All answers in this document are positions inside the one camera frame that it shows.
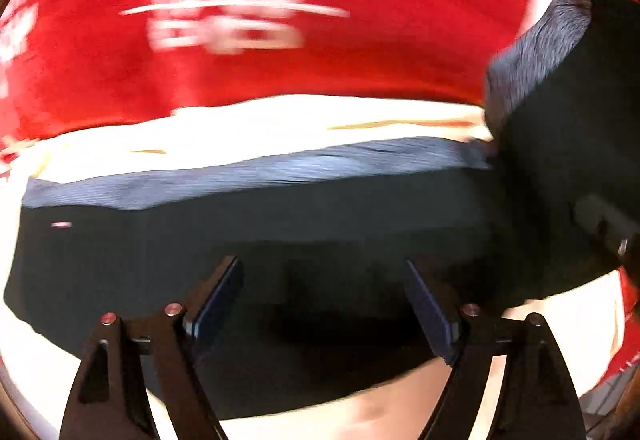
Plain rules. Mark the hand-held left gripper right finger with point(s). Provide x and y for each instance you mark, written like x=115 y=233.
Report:
x=431 y=317

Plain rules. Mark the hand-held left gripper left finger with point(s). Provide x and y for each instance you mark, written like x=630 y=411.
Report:
x=220 y=302

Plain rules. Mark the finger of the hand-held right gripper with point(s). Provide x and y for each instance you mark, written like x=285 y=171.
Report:
x=600 y=225

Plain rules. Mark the black pants with patterned stripes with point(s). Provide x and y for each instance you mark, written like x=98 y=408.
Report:
x=325 y=240

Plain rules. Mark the red printed blanket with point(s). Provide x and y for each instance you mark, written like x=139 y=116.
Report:
x=375 y=20

